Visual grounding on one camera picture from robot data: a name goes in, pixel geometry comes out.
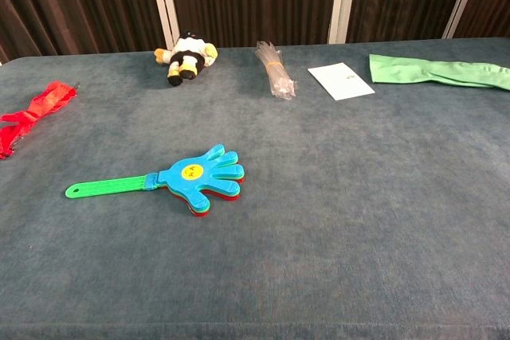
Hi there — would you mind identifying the green rubber glove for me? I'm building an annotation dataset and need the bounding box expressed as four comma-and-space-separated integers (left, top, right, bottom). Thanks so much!
368, 53, 510, 92

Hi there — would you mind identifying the clear plastic straw bundle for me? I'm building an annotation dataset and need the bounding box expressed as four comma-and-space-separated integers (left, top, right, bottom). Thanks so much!
254, 40, 298, 99

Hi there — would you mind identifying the white paper card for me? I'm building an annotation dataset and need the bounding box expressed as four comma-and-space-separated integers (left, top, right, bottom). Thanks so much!
307, 62, 376, 102

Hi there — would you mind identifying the blue hand-shaped clapper toy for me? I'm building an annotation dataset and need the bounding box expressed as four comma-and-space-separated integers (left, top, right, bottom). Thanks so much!
65, 143, 246, 217

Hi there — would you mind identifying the red crumpled ribbon cloth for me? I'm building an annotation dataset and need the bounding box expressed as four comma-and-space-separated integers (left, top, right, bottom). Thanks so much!
0, 80, 80, 161

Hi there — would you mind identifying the plush doll white shirt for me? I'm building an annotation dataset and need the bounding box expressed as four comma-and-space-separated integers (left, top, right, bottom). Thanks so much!
154, 33, 219, 87

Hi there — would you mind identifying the blue-grey tablecloth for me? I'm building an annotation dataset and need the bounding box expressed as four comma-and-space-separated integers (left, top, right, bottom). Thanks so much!
0, 37, 510, 340

